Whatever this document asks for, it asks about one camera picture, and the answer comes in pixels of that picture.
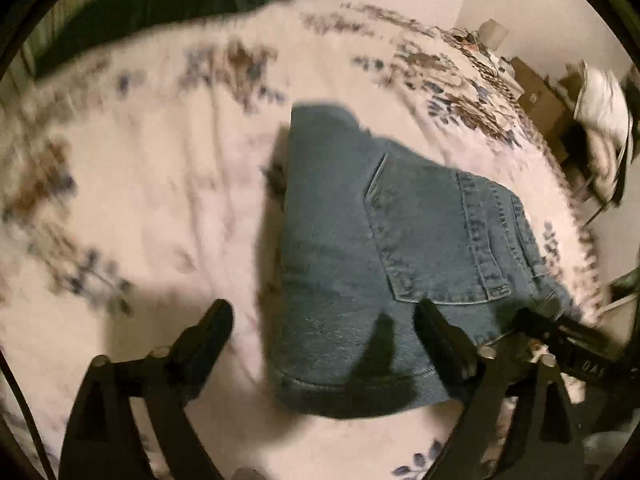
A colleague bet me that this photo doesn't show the blue denim pants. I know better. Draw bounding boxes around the blue denim pants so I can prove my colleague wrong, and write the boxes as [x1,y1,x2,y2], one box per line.
[270,104,577,418]

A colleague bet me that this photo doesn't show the white jacket on chair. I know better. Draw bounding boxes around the white jacket on chair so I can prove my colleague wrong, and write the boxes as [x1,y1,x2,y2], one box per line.
[574,61,632,202]

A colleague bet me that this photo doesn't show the brown cardboard box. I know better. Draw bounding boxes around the brown cardboard box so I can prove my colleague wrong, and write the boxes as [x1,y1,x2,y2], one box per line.
[511,58,572,144]

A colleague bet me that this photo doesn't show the floral bed blanket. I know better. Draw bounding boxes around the floral bed blanket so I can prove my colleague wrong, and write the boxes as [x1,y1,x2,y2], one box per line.
[1,1,602,479]

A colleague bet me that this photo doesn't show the beige table lamp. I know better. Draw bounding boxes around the beige table lamp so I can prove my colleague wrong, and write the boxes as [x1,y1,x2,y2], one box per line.
[477,18,509,51]

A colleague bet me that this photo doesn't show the green striped curtain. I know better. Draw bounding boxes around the green striped curtain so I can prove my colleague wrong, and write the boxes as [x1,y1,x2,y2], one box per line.
[1,0,96,107]

